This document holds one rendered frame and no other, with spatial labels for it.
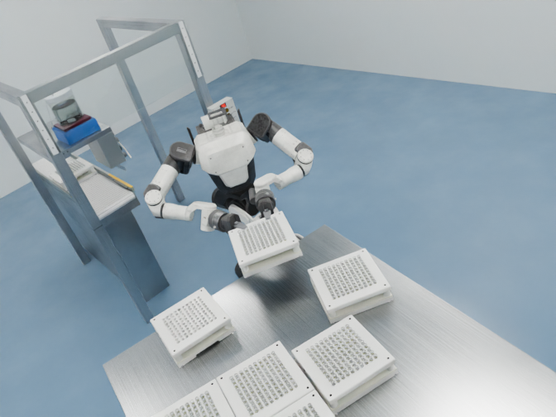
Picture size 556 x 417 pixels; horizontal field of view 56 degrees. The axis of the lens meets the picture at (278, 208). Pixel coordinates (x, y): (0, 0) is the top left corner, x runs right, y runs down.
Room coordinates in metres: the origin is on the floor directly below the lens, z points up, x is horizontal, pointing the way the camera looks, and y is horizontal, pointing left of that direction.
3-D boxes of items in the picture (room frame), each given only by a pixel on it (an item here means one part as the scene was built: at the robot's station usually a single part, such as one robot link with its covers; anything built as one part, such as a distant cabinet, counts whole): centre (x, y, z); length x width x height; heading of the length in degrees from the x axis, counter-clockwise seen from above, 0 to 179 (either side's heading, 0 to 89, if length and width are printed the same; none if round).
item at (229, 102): (3.19, 0.15, 0.98); 0.17 x 0.06 x 0.26; 122
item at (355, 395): (1.13, -0.05, 0.89); 0.24 x 0.24 x 0.02; 17
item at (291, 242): (1.72, 0.10, 1.05); 0.25 x 0.24 x 0.02; 95
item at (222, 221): (1.90, 0.23, 1.05); 0.12 x 0.10 x 0.13; 37
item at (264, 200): (1.94, 0.04, 1.05); 0.12 x 0.10 x 0.13; 177
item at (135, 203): (3.41, 1.28, 0.78); 1.30 x 0.29 x 0.10; 32
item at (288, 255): (1.72, 0.10, 1.01); 0.24 x 0.24 x 0.02; 5
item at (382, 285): (1.46, -0.17, 0.94); 0.25 x 0.24 x 0.02; 94
